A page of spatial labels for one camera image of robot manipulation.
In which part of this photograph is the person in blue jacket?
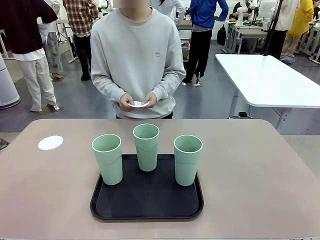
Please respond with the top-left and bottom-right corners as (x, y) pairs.
(182, 0), (230, 87)

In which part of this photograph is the person's right forearm grey sleeve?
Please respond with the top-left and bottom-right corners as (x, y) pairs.
(90, 67), (131, 103)

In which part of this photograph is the black backpack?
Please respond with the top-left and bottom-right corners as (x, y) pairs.
(216, 24), (227, 46)

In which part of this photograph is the person's left forearm grey sleeve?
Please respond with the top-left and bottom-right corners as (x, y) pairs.
(151, 67), (187, 101)

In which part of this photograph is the black plastic serving tray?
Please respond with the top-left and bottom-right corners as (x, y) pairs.
(90, 153), (205, 223)

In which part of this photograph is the person in patterned grey trousers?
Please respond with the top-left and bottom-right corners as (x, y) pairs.
(37, 0), (65, 81)

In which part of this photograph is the white scalloped paper coaster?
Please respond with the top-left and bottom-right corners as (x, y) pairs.
(127, 100), (151, 109)
(37, 135), (65, 152)

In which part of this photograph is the white cylindrical appliance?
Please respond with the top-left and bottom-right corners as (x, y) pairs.
(0, 57), (21, 110)

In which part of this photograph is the person in yellow coat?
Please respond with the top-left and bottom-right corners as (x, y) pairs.
(283, 0), (315, 55)

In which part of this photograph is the pale green tall cup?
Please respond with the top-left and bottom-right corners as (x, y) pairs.
(132, 123), (161, 173)
(173, 135), (204, 187)
(91, 134), (124, 186)

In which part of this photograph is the person in grey sweatshirt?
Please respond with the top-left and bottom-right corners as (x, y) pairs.
(90, 0), (187, 120)

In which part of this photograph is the person in black top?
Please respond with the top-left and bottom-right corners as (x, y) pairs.
(0, 0), (61, 113)

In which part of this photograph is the person in plaid shirt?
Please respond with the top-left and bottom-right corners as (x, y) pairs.
(62, 0), (100, 81)

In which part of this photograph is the person in beige top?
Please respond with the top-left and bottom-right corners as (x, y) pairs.
(264, 0), (301, 60)

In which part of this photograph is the grey cloth bundle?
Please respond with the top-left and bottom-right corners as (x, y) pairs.
(279, 52), (296, 66)

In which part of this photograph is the black tripod stand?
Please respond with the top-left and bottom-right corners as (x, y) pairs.
(262, 0), (285, 57)

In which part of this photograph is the white background table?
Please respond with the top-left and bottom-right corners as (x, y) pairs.
(214, 53), (320, 137)

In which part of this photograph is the person's left hand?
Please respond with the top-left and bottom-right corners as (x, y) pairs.
(141, 91), (158, 109)

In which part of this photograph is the grey background desk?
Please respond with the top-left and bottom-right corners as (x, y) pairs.
(224, 21), (270, 55)

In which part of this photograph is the person's right hand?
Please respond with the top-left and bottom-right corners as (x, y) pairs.
(119, 92), (136, 112)

